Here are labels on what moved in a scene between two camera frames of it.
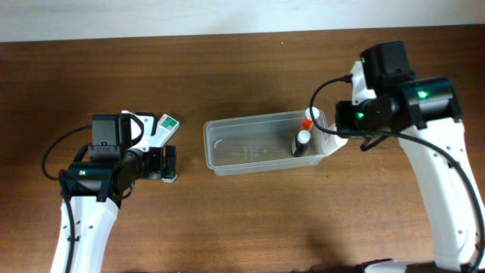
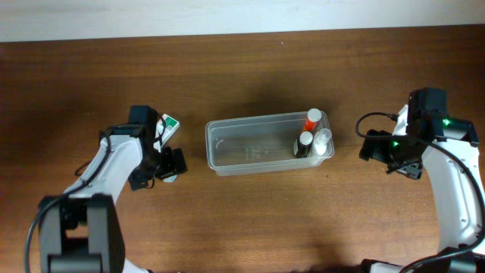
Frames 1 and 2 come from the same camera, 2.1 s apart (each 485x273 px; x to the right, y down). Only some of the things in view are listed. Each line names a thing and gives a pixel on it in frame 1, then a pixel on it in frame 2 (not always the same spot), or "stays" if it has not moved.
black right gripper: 344,118 -> 373,145
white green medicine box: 167,127 stays
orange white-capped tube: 308,122 stays
